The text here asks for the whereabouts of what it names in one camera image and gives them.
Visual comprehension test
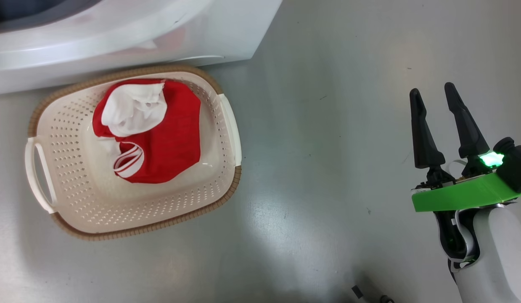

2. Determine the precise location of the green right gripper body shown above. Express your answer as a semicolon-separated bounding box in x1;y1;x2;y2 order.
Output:
412;152;521;212

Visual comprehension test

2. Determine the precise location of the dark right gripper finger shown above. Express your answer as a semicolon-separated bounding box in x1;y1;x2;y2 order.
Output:
444;82;491;159
409;88;447;170

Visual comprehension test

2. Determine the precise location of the red and white garment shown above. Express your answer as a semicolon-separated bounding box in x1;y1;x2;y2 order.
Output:
92;78;202;184

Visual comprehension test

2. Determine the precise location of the white front-load washing machine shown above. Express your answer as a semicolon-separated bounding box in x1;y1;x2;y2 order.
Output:
0;0;283;96

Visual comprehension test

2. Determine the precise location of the cream laundry basket brown rim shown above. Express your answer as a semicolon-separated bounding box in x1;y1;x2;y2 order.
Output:
25;64;243;241

